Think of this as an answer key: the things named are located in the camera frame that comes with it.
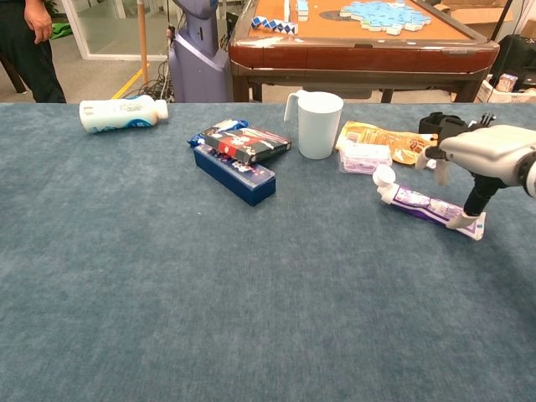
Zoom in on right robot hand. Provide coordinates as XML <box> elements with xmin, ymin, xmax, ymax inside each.
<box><xmin>414</xmin><ymin>124</ymin><xmax>536</xmax><ymax>230</ymax></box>

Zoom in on purple toothpaste tube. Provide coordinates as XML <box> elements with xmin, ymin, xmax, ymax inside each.
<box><xmin>376</xmin><ymin>182</ymin><xmax>487</xmax><ymax>240</ymax></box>

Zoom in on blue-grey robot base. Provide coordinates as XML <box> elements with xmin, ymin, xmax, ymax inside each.
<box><xmin>167</xmin><ymin>0</ymin><xmax>234</xmax><ymax>104</ymax></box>

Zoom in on white plastic basket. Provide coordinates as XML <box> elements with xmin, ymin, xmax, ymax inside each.
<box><xmin>475</xmin><ymin>77</ymin><xmax>536</xmax><ymax>104</ymax></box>

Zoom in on black bag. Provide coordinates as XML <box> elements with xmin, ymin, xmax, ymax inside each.
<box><xmin>487</xmin><ymin>33</ymin><xmax>536</xmax><ymax>91</ymax></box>

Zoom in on orange spouted pouch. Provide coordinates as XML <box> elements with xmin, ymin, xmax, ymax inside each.
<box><xmin>336</xmin><ymin>121</ymin><xmax>440</xmax><ymax>168</ymax></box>

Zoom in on clear box purple floss picks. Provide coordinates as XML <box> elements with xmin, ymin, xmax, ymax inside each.
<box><xmin>338</xmin><ymin>142</ymin><xmax>394</xmax><ymax>175</ymax></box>

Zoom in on cardboard box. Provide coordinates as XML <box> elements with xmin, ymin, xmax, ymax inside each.
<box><xmin>435</xmin><ymin>0</ymin><xmax>514</xmax><ymax>41</ymax></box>

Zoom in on brown mahjong table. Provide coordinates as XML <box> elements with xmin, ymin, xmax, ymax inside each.
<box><xmin>228</xmin><ymin>0</ymin><xmax>502</xmax><ymax>104</ymax></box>

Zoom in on pile of blue mahjong tiles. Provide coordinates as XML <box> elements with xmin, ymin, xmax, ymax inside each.
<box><xmin>338</xmin><ymin>0</ymin><xmax>432</xmax><ymax>36</ymax></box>

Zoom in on white plastic mug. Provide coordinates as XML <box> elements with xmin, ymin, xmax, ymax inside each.
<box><xmin>283</xmin><ymin>90</ymin><xmax>345</xmax><ymax>161</ymax></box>

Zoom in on black red carton box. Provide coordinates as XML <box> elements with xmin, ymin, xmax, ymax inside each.
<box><xmin>199</xmin><ymin>126</ymin><xmax>293</xmax><ymax>165</ymax></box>

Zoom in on blue white snake toy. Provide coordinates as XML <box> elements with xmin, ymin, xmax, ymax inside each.
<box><xmin>250</xmin><ymin>16</ymin><xmax>299</xmax><ymax>36</ymax></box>

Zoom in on blue snack packet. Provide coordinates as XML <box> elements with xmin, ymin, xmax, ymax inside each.
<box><xmin>187</xmin><ymin>119</ymin><xmax>250</xmax><ymax>148</ymax></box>

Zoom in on dark blue long box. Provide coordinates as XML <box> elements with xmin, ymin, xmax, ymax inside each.
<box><xmin>193</xmin><ymin>144</ymin><xmax>277</xmax><ymax>207</ymax></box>

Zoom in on blue felt table cover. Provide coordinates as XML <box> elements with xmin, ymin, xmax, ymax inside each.
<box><xmin>0</xmin><ymin>101</ymin><xmax>536</xmax><ymax>402</ymax></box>

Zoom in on wooden pole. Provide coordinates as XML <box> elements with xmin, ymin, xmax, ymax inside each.
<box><xmin>137</xmin><ymin>0</ymin><xmax>149</xmax><ymax>86</ymax></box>

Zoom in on white bottle blue label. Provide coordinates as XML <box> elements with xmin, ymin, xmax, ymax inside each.
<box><xmin>79</xmin><ymin>94</ymin><xmax>170</xmax><ymax>134</ymax></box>

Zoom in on green bag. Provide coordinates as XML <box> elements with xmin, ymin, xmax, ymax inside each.
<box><xmin>49</xmin><ymin>21</ymin><xmax>73</xmax><ymax>41</ymax></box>

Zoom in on person in black clothes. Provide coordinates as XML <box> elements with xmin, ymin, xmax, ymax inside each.
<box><xmin>0</xmin><ymin>0</ymin><xmax>67</xmax><ymax>104</ymax></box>

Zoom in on black strap camera mount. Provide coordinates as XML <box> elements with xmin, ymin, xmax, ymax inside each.
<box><xmin>419</xmin><ymin>111</ymin><xmax>497</xmax><ymax>146</ymax></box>

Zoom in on black floor cable bundle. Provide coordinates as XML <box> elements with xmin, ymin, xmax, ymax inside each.
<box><xmin>123</xmin><ymin>58</ymin><xmax>176</xmax><ymax>104</ymax></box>

